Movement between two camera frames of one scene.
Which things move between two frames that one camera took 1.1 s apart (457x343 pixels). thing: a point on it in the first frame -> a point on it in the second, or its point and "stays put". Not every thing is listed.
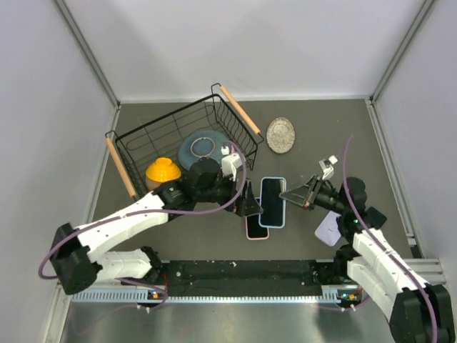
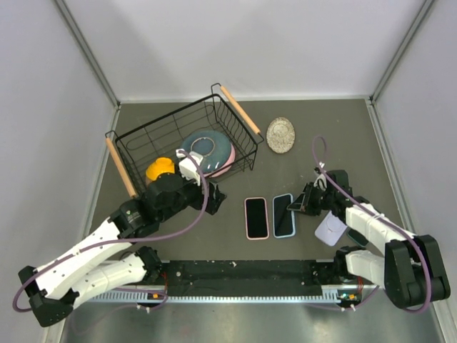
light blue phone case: (272, 204) -> (283, 219)
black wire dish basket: (158, 153) stays put
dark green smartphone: (272, 204) -> (283, 219)
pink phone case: (253, 230) stays put
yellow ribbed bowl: (163, 170) stays put
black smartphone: (254, 230) stays put
